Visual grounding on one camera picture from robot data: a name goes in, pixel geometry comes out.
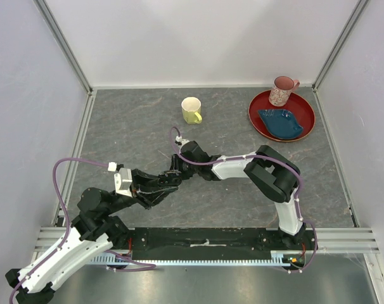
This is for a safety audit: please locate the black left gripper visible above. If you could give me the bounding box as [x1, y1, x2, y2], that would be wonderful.
[105, 167, 179, 215]

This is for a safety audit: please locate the black clip object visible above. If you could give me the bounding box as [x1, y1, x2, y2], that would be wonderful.
[157, 170, 182, 189]

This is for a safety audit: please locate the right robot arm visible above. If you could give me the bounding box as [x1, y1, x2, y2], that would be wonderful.
[172, 136, 306, 250]

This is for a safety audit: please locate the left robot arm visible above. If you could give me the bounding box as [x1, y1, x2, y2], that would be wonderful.
[5, 168, 182, 303]

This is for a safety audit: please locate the yellow-green ceramic mug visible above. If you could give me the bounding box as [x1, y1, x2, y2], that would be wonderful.
[181, 97, 203, 125]

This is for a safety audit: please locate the blue leaf-shaped dish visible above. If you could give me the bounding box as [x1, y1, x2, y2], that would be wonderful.
[258, 109, 304, 140]

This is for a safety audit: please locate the pink patterned mug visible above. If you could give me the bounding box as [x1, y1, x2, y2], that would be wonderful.
[269, 76, 300, 107]

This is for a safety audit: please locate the red round tray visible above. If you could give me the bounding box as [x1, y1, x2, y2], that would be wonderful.
[248, 89, 316, 142]

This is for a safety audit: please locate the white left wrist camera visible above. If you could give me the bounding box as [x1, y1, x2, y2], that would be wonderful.
[108, 162, 132, 197]

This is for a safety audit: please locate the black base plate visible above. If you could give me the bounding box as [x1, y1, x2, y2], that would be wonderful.
[113, 227, 316, 260]

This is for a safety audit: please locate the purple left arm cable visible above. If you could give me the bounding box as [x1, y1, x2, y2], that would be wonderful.
[8, 157, 158, 304]

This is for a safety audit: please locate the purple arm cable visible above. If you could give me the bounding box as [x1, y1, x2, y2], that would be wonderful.
[8, 157, 158, 304]
[169, 126, 319, 275]

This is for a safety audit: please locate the light blue cable duct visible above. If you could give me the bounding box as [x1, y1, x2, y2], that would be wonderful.
[86, 252, 305, 267]

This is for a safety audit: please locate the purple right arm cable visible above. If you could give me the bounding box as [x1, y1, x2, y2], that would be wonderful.
[169, 126, 319, 275]

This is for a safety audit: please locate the left aluminium frame post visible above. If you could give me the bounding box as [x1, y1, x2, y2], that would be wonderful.
[34, 0, 93, 95]

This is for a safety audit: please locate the aluminium frame post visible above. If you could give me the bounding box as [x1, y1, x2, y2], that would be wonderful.
[34, 0, 93, 95]
[312, 0, 369, 92]

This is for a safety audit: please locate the right aluminium frame post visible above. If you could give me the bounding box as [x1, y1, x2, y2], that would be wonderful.
[312, 0, 369, 92]

